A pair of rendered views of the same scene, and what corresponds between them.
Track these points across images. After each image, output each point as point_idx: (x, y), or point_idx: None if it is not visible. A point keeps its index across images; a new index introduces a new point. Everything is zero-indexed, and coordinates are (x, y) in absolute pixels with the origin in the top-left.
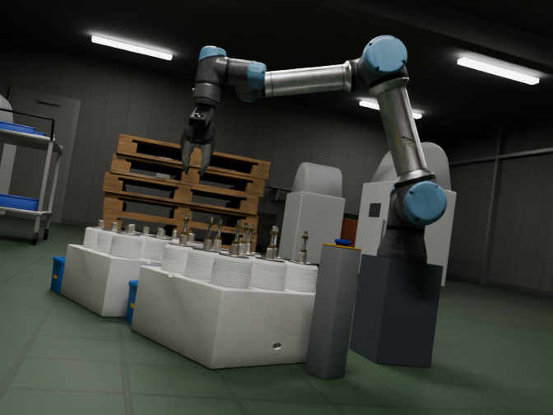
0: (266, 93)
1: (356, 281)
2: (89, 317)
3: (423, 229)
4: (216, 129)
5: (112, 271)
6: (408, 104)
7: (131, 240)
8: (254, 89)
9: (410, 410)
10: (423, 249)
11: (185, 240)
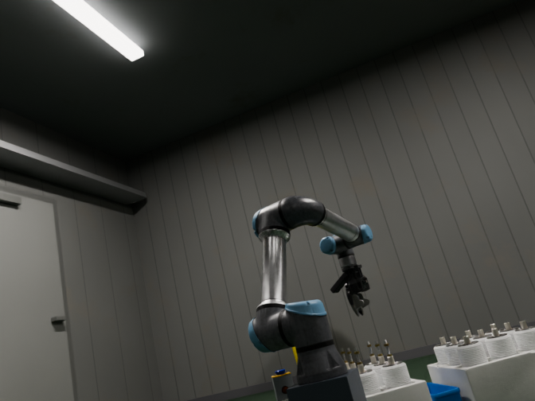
0: (348, 241)
1: (277, 399)
2: None
3: (296, 348)
4: (358, 278)
5: (430, 375)
6: (262, 254)
7: (434, 350)
8: (333, 253)
9: None
10: (297, 369)
11: (370, 359)
